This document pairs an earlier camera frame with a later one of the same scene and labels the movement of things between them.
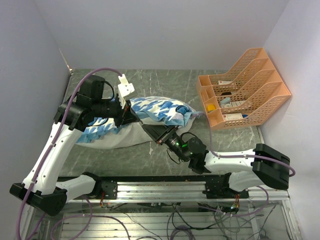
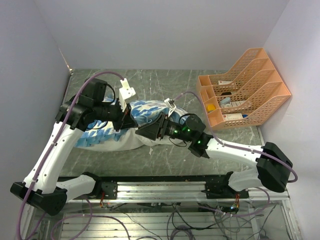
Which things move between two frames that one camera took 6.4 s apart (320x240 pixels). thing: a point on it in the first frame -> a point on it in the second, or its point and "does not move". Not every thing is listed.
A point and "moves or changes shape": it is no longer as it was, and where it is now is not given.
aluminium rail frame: x=180 y=192 does not move
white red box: x=232 y=116 does not move
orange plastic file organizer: x=244 y=97 does not move
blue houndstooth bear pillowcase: x=155 y=110 moves or changes shape
